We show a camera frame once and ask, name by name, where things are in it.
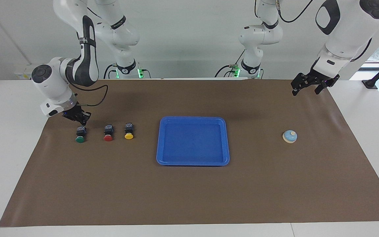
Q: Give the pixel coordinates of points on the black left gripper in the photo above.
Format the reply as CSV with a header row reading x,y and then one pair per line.
x,y
321,79

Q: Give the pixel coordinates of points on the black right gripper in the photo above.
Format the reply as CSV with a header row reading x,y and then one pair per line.
x,y
75,112

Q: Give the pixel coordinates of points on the green push button switch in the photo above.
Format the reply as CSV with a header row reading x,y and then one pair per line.
x,y
80,138

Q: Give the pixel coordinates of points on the red push button switch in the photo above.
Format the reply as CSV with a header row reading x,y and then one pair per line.
x,y
108,136

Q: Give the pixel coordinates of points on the yellow push button switch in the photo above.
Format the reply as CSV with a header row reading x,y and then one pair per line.
x,y
129,135

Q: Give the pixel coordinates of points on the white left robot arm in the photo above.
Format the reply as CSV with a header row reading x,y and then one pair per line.
x,y
344,36

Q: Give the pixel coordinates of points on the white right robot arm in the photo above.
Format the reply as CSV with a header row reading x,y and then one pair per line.
x,y
54,85

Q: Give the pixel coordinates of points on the light blue desk bell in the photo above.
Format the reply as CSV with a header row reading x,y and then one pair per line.
x,y
289,137

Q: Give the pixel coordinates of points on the blue plastic tray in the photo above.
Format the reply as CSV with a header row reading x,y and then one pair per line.
x,y
192,144

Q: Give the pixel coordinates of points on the brown table mat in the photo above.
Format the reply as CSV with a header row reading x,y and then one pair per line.
x,y
189,191

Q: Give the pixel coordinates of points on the white wall socket box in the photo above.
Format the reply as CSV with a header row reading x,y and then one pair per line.
x,y
23,74

